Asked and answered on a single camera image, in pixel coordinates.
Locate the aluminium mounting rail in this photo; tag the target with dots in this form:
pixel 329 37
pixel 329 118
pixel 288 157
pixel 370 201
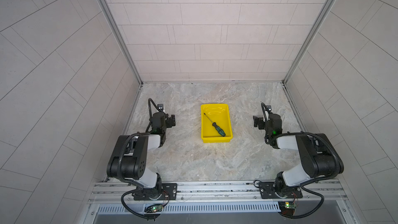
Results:
pixel 190 191

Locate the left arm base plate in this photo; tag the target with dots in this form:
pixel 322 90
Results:
pixel 163 191

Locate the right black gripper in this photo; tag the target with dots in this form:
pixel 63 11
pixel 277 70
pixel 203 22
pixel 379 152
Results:
pixel 260 122

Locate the green handled screwdriver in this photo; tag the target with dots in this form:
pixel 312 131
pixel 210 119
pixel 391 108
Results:
pixel 216 127

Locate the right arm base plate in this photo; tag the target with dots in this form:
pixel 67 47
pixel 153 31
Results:
pixel 272 190

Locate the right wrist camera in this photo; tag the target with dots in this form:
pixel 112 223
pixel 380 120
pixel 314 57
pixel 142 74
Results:
pixel 269 108

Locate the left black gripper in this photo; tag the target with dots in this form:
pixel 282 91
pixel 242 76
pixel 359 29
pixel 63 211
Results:
pixel 168 123

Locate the right green circuit board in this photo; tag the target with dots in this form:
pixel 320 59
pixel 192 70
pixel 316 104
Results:
pixel 287 208

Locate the green circuit board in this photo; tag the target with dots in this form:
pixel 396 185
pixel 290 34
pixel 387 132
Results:
pixel 156 208
pixel 287 208

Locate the left green circuit board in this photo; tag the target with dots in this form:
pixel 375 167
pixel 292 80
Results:
pixel 156 208

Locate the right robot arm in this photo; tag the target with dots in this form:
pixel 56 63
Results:
pixel 318 158

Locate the yellow plastic bin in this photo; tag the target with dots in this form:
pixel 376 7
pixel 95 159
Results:
pixel 218 113

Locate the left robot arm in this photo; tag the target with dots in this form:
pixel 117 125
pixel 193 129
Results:
pixel 128 162

